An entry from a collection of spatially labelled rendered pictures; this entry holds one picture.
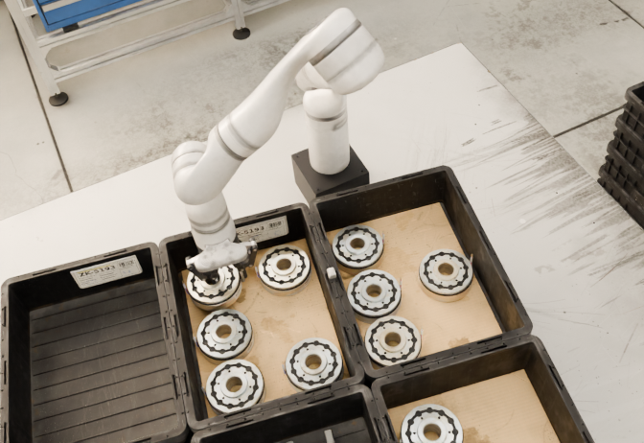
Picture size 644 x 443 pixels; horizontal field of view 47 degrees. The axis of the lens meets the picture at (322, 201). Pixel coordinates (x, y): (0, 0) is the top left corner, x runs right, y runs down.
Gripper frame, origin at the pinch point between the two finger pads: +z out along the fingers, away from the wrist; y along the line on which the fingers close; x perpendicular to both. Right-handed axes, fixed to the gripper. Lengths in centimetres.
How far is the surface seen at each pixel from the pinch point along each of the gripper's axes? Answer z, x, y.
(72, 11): 50, -173, 33
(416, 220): 4.7, -3.4, -40.1
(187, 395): -5.5, 24.1, 11.5
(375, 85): 18, -58, -50
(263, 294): 4.4, 3.4, -5.3
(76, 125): 88, -152, 46
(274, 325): 4.4, 10.7, -5.7
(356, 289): 1.3, 10.1, -22.4
